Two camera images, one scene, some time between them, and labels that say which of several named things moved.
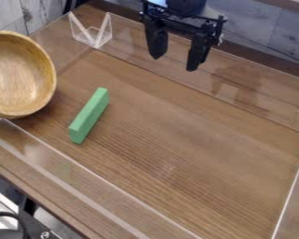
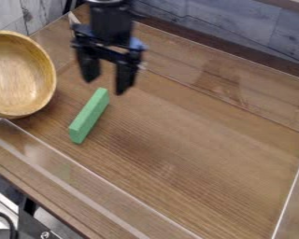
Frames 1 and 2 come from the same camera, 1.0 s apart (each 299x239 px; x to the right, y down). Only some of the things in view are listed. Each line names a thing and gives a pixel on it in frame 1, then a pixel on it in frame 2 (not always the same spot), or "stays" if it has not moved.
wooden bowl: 23,75 stays
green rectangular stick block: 82,126 stays
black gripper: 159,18 to 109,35
